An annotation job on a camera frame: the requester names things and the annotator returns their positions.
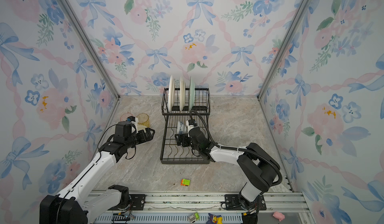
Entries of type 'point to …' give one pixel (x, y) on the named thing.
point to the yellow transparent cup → (143, 119)
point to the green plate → (191, 94)
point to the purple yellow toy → (215, 219)
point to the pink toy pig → (278, 215)
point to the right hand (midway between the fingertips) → (180, 134)
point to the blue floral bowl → (181, 127)
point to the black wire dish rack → (179, 105)
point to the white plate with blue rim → (171, 93)
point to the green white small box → (194, 217)
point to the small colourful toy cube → (185, 182)
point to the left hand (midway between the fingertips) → (148, 131)
